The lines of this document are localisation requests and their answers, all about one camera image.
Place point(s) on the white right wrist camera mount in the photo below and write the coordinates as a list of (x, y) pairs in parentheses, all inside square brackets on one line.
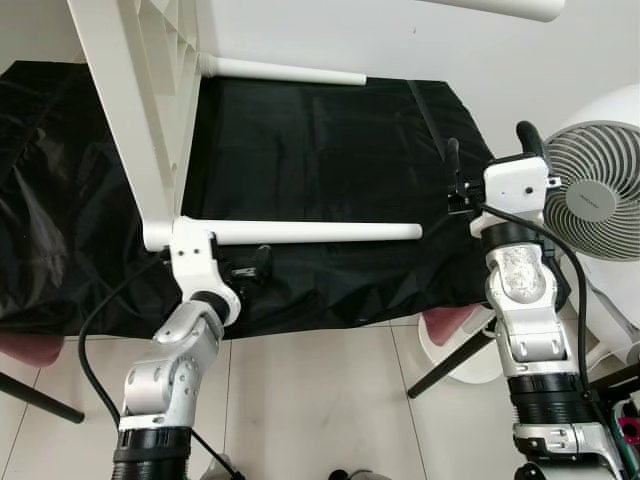
[(515, 185)]

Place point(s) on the grey left robot leg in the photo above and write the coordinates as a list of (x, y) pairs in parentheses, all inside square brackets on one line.
[(220, 468)]

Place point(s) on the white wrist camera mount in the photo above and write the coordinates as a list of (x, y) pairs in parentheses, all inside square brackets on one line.
[(515, 185), (190, 255)]

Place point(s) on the black low shelf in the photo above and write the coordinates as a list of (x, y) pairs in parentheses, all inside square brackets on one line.
[(620, 400)]

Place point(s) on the grey pink hair dryer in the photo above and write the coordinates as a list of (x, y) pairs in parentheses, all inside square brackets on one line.
[(630, 428)]

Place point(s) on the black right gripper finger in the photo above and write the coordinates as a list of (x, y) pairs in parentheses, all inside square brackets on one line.
[(530, 140), (453, 162)]

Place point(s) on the black table cloth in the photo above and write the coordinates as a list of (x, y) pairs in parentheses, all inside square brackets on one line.
[(320, 160)]

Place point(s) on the grey robot leg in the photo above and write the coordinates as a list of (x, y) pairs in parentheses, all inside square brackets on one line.
[(358, 474), (220, 468)]

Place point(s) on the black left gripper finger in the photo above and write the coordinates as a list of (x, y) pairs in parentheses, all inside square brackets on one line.
[(262, 262)]

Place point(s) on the white round fan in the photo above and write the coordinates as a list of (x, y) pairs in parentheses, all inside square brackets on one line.
[(590, 200)]

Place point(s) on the black metal table leg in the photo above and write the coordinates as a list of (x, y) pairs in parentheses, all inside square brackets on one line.
[(40, 397), (445, 368)]

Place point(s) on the white round stand base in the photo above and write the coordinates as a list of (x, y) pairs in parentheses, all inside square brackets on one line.
[(470, 365)]

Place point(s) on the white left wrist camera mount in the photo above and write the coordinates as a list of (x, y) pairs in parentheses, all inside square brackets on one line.
[(190, 255)]

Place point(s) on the white plastic table top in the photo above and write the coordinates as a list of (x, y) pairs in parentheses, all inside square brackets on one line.
[(130, 120)]

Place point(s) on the grey right robot leg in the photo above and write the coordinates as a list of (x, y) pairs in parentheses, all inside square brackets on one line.
[(358, 474)]

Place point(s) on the white grey floor appliance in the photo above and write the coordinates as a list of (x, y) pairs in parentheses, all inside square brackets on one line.
[(610, 310)]

